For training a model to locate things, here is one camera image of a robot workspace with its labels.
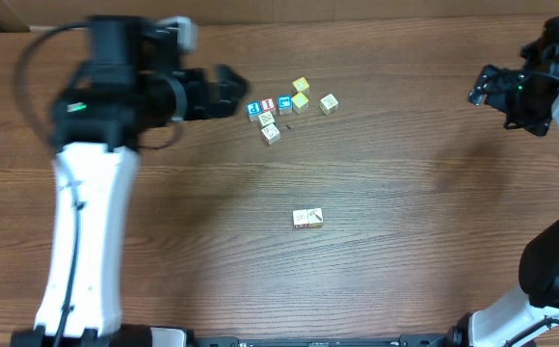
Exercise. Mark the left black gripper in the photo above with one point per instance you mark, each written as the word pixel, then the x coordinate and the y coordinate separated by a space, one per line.
pixel 207 94

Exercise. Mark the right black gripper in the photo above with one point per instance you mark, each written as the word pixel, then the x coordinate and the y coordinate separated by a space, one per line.
pixel 493 92

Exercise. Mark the blue letter P block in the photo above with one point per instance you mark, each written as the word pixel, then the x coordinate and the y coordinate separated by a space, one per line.
pixel 253 110

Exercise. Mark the wood block red side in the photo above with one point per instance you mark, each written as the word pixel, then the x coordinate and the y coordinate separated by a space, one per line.
pixel 270 133

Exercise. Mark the natural block letter B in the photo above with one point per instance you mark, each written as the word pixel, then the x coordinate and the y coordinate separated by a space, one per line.
pixel 300 218

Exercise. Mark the natural block number 4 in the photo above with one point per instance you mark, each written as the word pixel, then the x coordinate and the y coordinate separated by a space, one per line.
pixel 315 217

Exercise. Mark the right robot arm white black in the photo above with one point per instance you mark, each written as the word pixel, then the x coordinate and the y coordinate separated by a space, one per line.
pixel 531 308

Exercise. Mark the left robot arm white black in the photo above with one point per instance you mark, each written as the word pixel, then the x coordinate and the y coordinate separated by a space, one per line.
pixel 132 82

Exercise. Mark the red letter I block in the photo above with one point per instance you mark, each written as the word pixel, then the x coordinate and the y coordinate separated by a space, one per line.
pixel 268 105

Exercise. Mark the natural wood picture block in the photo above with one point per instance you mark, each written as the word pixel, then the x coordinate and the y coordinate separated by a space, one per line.
pixel 266 119

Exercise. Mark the yellow block upper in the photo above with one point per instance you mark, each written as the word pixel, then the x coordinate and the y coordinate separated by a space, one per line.
pixel 301 85

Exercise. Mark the yellow block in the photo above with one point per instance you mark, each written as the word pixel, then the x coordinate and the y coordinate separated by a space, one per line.
pixel 299 102
pixel 301 85

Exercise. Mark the yellow block lower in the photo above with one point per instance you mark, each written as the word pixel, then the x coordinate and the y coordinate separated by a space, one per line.
pixel 299 102

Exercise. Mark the natural wood block right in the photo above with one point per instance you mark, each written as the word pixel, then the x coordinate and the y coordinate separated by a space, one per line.
pixel 328 104

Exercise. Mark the cardboard box edge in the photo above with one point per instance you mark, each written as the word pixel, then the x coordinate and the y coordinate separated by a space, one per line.
pixel 18 15

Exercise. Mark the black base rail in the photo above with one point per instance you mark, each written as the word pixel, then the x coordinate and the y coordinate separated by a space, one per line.
pixel 404 340

